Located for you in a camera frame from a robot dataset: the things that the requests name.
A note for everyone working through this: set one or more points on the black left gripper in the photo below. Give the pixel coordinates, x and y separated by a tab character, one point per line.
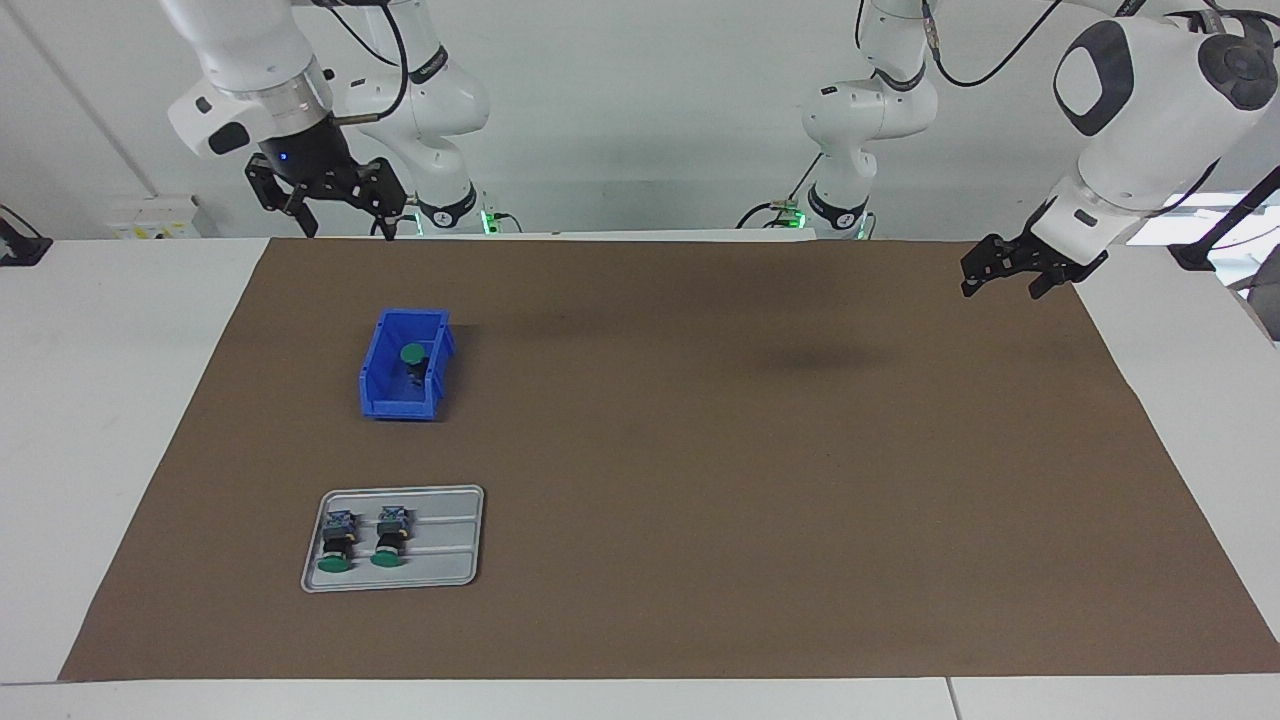
1050	250

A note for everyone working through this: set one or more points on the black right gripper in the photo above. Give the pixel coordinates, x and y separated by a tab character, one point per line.
305	160

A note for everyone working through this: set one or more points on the green push button switch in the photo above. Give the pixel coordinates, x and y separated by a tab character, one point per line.
412	355
390	530
337	535

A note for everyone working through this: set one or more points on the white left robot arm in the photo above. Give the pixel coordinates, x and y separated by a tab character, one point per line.
1130	110

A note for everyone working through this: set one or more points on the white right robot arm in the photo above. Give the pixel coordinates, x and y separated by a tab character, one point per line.
260	60

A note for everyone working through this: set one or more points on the white power strip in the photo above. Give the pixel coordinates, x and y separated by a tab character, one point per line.
155	225

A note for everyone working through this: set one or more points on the blue plastic storage bin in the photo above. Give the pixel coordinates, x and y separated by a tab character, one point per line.
385	395

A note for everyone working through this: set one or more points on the grey chair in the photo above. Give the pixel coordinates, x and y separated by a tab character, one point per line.
1265	310

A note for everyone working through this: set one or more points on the brown paper table mat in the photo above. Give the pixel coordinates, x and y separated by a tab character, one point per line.
800	500

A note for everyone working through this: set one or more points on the black table clamp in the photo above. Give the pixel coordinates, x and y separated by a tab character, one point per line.
25	250

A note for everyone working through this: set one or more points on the silver metal tray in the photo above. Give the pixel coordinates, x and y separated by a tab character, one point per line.
440	560

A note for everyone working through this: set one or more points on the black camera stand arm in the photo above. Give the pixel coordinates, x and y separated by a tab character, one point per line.
1215	235

